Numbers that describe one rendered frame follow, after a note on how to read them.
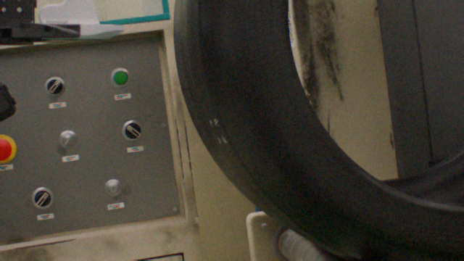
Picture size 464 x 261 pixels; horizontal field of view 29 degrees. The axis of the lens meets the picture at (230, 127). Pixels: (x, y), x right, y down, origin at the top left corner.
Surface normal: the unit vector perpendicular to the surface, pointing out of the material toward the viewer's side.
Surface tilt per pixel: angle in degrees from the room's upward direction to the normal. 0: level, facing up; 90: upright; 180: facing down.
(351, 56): 90
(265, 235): 90
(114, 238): 90
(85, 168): 90
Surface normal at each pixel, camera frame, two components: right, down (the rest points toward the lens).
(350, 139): 0.18, 0.03
